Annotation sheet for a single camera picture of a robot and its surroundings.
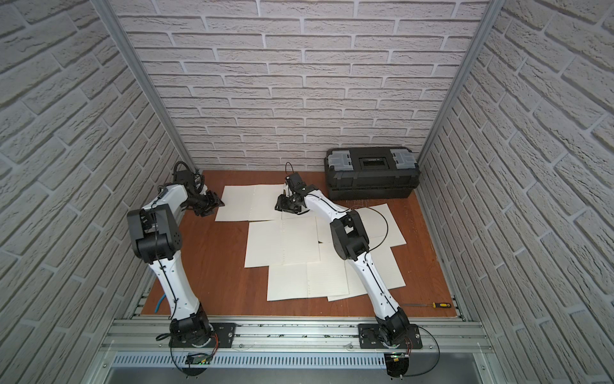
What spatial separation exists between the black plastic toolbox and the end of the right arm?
0.18 m

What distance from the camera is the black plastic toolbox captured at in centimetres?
99

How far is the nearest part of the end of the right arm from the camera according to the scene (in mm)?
814
